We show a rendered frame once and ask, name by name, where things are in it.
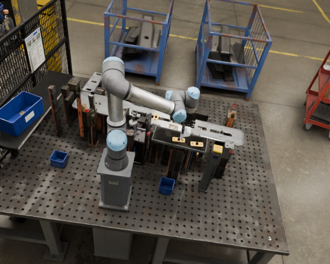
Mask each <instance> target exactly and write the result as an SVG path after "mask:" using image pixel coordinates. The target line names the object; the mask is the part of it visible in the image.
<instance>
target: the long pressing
mask: <svg viewBox="0 0 330 264"><path fill-rule="evenodd" d="M89 93H90V92H81V93H80V96H81V105H82V104H87V109H89V107H90V104H89V98H88V94H89ZM90 94H91V93H90ZM94 100H95V108H97V114H100V115H104V116H109V113H108V101H107V96H103V95H99V94H94ZM96 103H97V104H96ZM99 103H100V104H99ZM72 107H73V108H75V109H77V108H78V107H77V102H76V99H75V101H74V102H73V104H72ZM131 107H132V108H131ZM127 108H130V110H129V114H130V115H132V114H131V111H132V110H135V111H139V112H143V113H145V112H146V113H147V114H148V115H149V114H150V113H152V116H154V115H155V113H156V114H159V117H161V118H165V119H169V120H171V119H170V115H167V114H165V113H162V112H160V111H157V110H154V109H150V108H145V107H141V106H137V105H134V104H132V103H131V102H128V101H123V109H127ZM152 119H153V118H151V125H152V124H158V125H161V126H160V127H165V128H169V125H170V124H173V125H177V126H178V131H181V129H182V126H181V125H180V124H175V123H173V122H172V121H173V120H171V122H167V121H163V120H159V119H158V120H157V121H154V120H152ZM195 126H196V127H203V128H206V130H202V133H201V136H202V137H206V138H208V139H209V140H213V141H218V142H222V143H225V140H226V139H227V140H232V141H234V142H235V144H234V146H238V147H241V146H243V144H244V133H243V131H241V130H239V129H234V128H230V127H226V126H222V125H217V124H213V123H208V122H204V121H201V120H197V119H196V120H195ZM187 128H188V132H189V133H191V129H192V128H191V127H188V126H187ZM210 130H216V131H219V132H221V130H222V131H223V133H228V134H232V136H226V135H223V134H220V133H219V134H218V133H213V132H210Z"/></svg>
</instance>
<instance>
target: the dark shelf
mask: <svg viewBox="0 0 330 264"><path fill-rule="evenodd" d="M70 79H74V76H73V75H69V74H65V73H60V72H56V71H51V70H50V71H49V72H48V73H47V74H46V75H45V77H44V78H43V79H42V80H41V81H40V82H39V83H38V84H37V85H36V86H35V87H34V89H33V90H32V91H31V92H30V93H31V94H34V95H36V96H40V97H42V103H43V108H44V113H43V114H41V115H40V116H39V117H38V118H37V119H36V120H35V121H34V122H33V123H32V124H31V125H29V126H28V127H27V128H26V129H25V130H24V131H23V132H22V133H21V134H20V135H18V136H17V137H15V136H13V135H10V134H8V133H6V132H3V131H1V130H0V148H2V149H6V150H10V151H14V152H17V151H18V150H19V149H20V148H21V146H22V145H23V144H24V143H25V141H26V140H27V139H28V137H29V136H30V135H31V134H32V132H33V131H34V130H35V129H36V127H37V126H38V125H39V123H40V122H41V121H42V119H43V118H44V117H45V116H46V114H47V113H48V112H49V111H50V109H51V103H50V97H49V92H48V87H49V86H50V85H53V86H55V90H56V98H57V100H58V99H59V97H60V96H61V95H62V94H61V88H62V86H63V85H66V86H68V82H69V81H70Z"/></svg>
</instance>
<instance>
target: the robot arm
mask: <svg viewBox="0 0 330 264"><path fill-rule="evenodd" d="M102 85H103V87H104V88H105V89H106V90H107V101H108V113H109V116H108V117H107V140H106V142H107V154H106V156H105V159H104V163H105V166H106V167H107V168H108V169H109V170H111V171H122V170H124V169H126V168H127V166H128V163H129V159H128V156H127V153H126V149H127V136H126V117H125V116H124V115H123V100H130V101H133V102H136V103H138V104H141V105H144V106H146V107H149V108H152V109H155V110H157V111H160V112H162V113H165V114H167V115H170V119H171V120H174V121H175V122H181V126H182V129H181V136H180V139H181V141H182V140H183V137H187V136H190V133H189V132H188V128H187V127H185V126H188V127H191V128H194V127H193V125H194V126H195V120H196V117H197V109H196V106H197V102H198V100H199V95H200V90H199V89H198V88H196V87H189V88H188V90H187V91H174V90H173V91H167V92H166V98H163V97H160V96H157V95H155V94H152V93H150V92H147V91H145V90H143V89H140V88H138V87H135V86H133V85H132V83H131V82H128V81H127V80H125V65H124V63H123V61H122V60H121V59H120V58H118V57H109V58H106V59H105V60H104V61H103V64H102Z"/></svg>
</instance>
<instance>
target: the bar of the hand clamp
mask: <svg viewBox="0 0 330 264"><path fill-rule="evenodd" d="M94 94H95V93H94V92H91V94H90V93H89V94H88V98H89V104H90V108H94V112H95V100H94Z"/></svg>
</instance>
